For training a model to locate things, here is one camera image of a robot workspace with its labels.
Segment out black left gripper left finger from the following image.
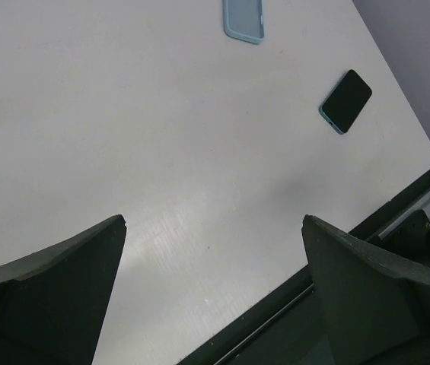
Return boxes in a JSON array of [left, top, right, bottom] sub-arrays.
[[0, 215, 126, 364]]

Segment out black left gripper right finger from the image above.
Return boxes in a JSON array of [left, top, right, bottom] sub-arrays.
[[301, 215, 430, 364]]

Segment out black phone teal edge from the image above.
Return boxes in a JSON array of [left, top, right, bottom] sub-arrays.
[[319, 69, 373, 135]]

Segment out light blue phone case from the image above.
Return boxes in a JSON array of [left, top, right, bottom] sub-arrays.
[[222, 0, 265, 45]]

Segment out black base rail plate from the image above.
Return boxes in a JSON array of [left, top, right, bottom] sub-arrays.
[[181, 170, 430, 364]]

